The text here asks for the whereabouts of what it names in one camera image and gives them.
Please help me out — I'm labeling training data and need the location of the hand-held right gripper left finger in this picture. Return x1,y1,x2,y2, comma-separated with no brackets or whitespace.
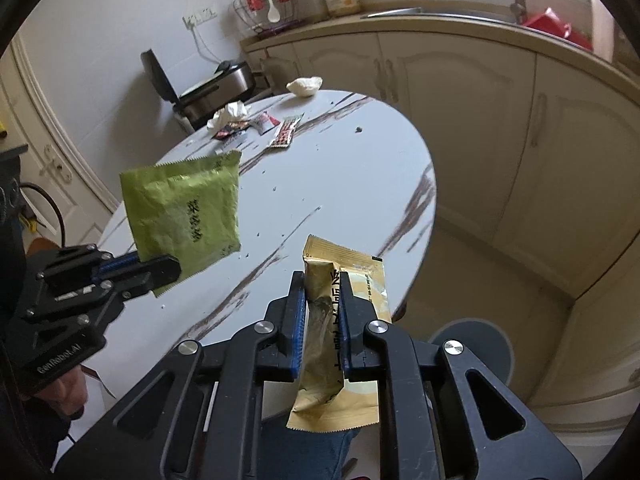
55,270,307,480

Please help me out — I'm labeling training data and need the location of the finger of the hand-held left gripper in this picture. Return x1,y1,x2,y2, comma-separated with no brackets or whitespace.
35,243,142,287
22,254,182,324

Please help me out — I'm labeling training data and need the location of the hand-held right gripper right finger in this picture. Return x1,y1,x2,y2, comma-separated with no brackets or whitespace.
336,269,583,480

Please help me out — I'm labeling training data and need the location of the gold snack packet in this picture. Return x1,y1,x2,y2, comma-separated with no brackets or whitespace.
286,234,393,433

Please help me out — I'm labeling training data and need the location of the green snack packet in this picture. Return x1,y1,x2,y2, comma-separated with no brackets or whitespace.
119,150,242,298

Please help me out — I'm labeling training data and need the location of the black and red sachet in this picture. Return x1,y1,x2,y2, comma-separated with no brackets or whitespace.
210,119,253,142

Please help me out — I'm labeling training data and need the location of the white tissue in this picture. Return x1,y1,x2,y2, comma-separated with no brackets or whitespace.
206,101,249,131

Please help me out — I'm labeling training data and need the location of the red and white sachet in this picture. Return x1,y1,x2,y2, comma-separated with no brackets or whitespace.
251,112,282,135

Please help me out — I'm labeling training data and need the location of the red patterned sachet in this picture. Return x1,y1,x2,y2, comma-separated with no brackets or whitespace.
268,116,303,150

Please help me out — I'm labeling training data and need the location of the white paper ball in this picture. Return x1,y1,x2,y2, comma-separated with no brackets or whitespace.
286,76,323,97

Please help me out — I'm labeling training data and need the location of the person's left forearm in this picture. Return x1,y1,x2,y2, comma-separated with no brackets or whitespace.
0,390,71,480

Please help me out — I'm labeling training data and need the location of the person's left hand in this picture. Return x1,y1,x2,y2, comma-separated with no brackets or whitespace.
30,360,88,421

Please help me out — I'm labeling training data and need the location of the person's leg in jeans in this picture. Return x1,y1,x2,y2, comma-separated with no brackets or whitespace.
260,412,361,480

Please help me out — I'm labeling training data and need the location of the black box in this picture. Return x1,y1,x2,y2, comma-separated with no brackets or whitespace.
0,144,31,241

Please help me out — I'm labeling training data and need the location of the round marble table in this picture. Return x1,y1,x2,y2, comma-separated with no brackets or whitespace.
55,89,516,461

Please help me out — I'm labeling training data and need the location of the white door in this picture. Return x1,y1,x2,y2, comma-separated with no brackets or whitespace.
0,35,121,261

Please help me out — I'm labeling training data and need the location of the silver rice cooker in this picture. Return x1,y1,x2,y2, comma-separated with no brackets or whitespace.
140,49,256,131

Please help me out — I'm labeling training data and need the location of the beige countertop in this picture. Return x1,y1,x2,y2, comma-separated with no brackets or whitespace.
240,7,640,86

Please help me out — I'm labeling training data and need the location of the glass jar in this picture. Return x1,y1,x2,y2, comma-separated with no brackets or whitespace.
324,0,362,18

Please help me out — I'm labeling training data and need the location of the steel sink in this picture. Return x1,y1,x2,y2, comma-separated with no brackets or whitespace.
360,6,516,23

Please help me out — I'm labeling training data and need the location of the red plastic basin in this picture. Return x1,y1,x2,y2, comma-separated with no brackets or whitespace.
521,7,593,51

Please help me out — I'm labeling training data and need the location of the black cable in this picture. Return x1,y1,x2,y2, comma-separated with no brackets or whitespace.
19,182,68,251

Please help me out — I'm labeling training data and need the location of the door handle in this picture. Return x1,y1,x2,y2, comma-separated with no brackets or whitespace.
42,145,73,186

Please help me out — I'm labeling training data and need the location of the white power cable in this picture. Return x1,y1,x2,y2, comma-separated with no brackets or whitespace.
192,25,221,63

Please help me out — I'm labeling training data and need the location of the white wall socket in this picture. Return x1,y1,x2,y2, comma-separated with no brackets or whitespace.
182,6,217,28

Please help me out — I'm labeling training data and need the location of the wire utensil rack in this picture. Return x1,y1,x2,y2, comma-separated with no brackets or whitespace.
231,0,308,36

